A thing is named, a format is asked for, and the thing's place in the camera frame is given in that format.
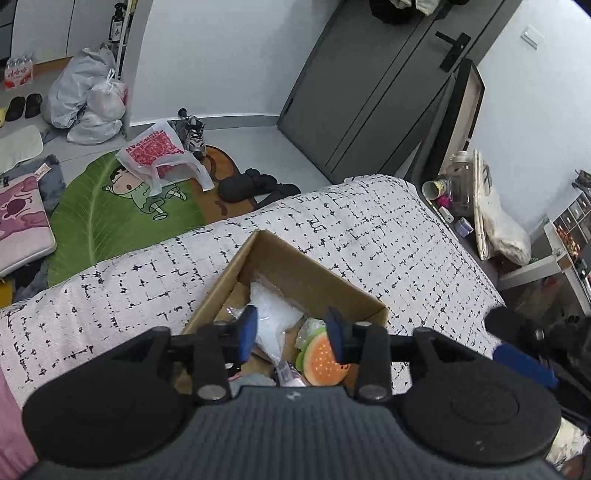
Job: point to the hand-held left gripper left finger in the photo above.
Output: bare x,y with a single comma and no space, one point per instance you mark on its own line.
248,332

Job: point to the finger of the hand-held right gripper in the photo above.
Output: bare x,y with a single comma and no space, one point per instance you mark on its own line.
524,365
505,324

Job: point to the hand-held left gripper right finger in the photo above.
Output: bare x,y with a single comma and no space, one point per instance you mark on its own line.
334,334

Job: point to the clear bag of white filling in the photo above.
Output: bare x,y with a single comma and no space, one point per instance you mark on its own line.
272,318

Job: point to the orange burger plush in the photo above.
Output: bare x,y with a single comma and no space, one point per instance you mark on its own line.
323,362

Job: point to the round grey-blue plush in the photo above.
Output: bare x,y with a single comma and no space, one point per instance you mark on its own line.
251,382

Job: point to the blue planet-print tissue packet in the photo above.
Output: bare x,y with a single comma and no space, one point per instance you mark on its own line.
290,374

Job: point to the brown cardboard box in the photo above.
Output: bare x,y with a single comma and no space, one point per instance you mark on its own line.
295,272

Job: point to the white desk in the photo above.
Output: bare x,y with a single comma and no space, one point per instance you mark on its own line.
549,267

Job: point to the cream tote bag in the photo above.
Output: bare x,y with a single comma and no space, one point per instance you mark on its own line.
503,230

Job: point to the small purple container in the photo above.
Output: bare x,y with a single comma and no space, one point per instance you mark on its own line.
464,226

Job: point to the white black-patterned blanket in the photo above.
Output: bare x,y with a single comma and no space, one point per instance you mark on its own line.
369,230

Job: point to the small white box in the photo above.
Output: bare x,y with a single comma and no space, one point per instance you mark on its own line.
445,213

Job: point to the black slipper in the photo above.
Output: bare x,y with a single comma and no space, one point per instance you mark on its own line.
240,187
277,194

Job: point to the clear plastic bottle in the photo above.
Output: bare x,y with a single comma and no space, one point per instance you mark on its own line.
461,184

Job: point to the round snack tube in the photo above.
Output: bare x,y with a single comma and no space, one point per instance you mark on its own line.
434,188

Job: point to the brown rug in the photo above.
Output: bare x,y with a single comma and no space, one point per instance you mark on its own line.
226,161

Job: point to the green leaf cartoon rug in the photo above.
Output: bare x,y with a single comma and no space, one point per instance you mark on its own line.
92,221

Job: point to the grey sneakers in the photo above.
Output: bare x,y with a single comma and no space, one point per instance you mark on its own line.
195,136

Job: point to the white red-print plastic bag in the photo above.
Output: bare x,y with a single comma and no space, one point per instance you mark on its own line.
152,147

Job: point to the grey door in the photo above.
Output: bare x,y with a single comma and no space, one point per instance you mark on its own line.
369,92

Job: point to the grey fuzzy rug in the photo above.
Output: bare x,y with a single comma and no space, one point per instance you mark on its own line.
53,177

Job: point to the pink cushion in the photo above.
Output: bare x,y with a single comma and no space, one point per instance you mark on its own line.
23,221

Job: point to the pink cloth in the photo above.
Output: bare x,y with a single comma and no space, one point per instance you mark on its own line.
10,415

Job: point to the small grey plastic bag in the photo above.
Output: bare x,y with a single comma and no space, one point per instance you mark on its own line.
94,130

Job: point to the white floor mat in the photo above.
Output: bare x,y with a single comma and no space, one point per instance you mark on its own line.
18,147

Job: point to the large grey plastic bag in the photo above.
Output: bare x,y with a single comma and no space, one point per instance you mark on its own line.
74,83

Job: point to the black shoe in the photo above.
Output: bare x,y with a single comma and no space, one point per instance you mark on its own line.
16,107
33,104

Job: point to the hanging dark clothes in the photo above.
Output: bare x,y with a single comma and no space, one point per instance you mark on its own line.
406,7

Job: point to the dark bottle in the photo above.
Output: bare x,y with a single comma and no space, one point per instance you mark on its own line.
117,23

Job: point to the pack of water bottles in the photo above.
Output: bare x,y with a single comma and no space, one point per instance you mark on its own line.
18,71

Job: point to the wall switch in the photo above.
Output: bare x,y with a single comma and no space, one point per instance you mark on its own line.
531,37

